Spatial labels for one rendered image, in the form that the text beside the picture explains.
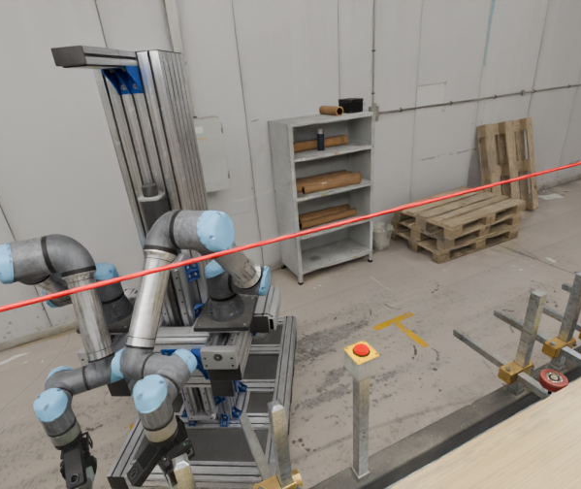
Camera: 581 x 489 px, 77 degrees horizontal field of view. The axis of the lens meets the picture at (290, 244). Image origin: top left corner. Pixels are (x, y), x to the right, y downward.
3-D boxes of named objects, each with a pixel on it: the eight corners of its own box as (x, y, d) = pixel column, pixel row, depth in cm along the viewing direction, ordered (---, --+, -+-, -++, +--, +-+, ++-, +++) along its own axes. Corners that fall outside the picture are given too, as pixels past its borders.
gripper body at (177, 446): (196, 457, 98) (187, 426, 92) (167, 481, 92) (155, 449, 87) (181, 440, 103) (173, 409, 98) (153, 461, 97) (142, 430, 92)
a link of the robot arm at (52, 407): (65, 380, 104) (62, 402, 96) (78, 407, 108) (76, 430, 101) (33, 390, 101) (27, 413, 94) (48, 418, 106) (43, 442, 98)
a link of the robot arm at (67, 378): (91, 375, 118) (89, 400, 109) (51, 388, 114) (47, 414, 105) (83, 356, 115) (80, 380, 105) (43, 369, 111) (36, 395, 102)
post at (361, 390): (350, 471, 122) (349, 368, 103) (363, 464, 124) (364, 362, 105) (358, 482, 119) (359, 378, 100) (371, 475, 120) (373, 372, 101)
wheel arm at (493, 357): (452, 336, 164) (453, 329, 163) (457, 334, 166) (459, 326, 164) (549, 407, 128) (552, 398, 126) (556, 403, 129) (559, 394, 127)
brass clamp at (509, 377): (496, 375, 142) (498, 366, 140) (519, 363, 147) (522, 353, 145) (510, 386, 137) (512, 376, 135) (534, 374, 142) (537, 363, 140)
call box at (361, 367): (343, 369, 104) (343, 347, 101) (364, 360, 107) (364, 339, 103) (357, 385, 98) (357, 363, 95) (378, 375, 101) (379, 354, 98)
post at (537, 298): (507, 390, 148) (531, 290, 128) (513, 387, 149) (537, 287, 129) (515, 397, 145) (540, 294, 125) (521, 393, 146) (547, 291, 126)
